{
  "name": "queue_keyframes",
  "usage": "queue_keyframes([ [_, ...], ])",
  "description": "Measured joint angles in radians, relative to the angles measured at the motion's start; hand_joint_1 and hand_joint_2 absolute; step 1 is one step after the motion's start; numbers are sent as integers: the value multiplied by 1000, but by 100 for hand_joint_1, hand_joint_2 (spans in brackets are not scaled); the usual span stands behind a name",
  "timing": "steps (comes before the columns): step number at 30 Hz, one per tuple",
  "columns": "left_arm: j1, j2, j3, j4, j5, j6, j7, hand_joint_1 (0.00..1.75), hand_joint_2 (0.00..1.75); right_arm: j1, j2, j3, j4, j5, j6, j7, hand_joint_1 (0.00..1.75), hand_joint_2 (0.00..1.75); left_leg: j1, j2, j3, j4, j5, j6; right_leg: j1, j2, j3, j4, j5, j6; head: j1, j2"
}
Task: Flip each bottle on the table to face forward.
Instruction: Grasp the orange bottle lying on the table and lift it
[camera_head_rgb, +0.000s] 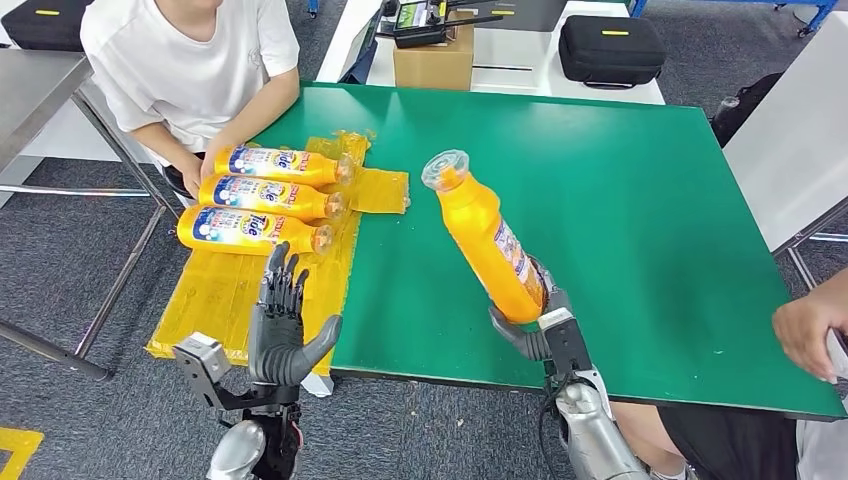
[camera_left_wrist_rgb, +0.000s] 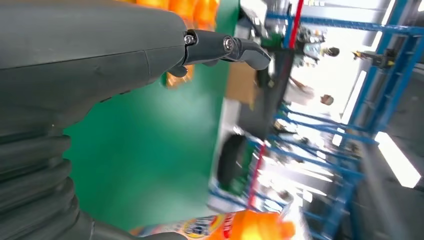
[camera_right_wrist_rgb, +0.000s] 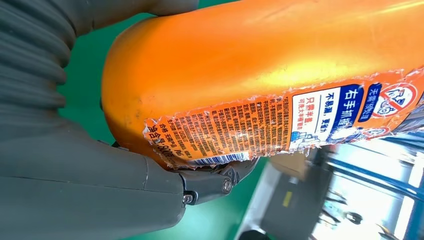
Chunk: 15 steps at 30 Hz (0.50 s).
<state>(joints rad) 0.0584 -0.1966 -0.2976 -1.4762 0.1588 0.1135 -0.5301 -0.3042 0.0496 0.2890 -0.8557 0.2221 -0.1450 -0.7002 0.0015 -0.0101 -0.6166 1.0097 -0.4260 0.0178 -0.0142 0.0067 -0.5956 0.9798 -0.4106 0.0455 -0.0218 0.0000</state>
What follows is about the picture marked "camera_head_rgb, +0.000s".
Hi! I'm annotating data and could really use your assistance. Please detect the white side table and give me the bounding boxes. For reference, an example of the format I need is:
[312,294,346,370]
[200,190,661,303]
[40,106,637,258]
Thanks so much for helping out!
[21,79,200,213]

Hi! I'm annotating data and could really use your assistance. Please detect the person's right hand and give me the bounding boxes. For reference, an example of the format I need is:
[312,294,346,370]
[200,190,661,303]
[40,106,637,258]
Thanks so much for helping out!
[178,158,203,200]
[771,288,846,384]

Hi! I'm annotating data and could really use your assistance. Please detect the yellow taped cardboard mat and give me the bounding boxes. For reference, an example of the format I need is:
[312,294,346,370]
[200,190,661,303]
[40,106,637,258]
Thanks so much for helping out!
[145,131,412,378]

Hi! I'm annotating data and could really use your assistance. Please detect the green table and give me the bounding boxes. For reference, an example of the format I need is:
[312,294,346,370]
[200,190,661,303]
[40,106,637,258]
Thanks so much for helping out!
[248,81,848,422]

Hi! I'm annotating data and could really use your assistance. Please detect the white and black handheld device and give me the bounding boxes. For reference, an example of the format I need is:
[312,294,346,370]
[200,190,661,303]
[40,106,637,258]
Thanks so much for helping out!
[824,327,848,382]

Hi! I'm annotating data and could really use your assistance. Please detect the yellow detergent bottle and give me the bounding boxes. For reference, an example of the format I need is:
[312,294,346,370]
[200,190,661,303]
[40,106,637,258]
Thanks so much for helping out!
[197,174,348,223]
[176,205,335,258]
[421,149,549,326]
[213,145,356,189]

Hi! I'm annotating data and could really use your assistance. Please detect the black remote controller with antennas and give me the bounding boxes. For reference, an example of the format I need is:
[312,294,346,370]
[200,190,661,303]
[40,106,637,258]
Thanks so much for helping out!
[392,0,505,50]

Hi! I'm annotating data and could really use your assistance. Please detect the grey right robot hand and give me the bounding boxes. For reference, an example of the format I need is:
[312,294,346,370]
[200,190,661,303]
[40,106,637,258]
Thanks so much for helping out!
[488,258,574,362]

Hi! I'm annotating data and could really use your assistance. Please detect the person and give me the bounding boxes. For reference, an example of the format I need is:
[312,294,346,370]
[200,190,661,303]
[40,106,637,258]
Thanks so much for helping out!
[609,266,848,480]
[79,0,301,200]

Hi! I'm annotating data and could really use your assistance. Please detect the white table foot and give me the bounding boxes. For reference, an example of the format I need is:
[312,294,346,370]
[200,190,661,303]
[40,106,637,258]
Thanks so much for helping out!
[301,372,336,399]

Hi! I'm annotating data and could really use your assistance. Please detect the blue metal frame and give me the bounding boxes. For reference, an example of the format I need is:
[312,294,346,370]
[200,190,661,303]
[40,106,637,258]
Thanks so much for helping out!
[627,0,841,38]

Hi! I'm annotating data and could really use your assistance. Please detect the black backpack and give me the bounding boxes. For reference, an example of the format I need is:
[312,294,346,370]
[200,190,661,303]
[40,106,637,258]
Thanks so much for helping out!
[708,71,783,148]

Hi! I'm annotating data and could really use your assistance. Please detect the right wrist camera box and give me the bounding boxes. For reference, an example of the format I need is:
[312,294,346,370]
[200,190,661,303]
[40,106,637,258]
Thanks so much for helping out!
[537,307,594,379]

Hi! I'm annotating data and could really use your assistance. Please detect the black carry case yellow tag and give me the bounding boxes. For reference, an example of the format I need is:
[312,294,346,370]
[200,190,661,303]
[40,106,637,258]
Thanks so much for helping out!
[559,15,667,89]
[0,0,94,53]

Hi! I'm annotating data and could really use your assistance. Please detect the brown cardboard box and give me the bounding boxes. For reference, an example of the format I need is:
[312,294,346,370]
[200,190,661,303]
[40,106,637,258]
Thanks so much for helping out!
[393,25,476,91]

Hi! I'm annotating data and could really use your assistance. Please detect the grey metal frame table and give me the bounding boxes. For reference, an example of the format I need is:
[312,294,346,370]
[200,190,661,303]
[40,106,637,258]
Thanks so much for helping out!
[720,11,848,293]
[0,51,188,384]

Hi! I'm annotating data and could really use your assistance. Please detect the person's left hand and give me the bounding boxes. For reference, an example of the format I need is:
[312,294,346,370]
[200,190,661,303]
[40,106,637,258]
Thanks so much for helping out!
[198,135,230,183]

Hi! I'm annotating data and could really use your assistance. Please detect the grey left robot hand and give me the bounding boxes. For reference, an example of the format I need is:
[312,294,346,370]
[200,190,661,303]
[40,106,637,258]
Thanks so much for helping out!
[248,241,344,387]

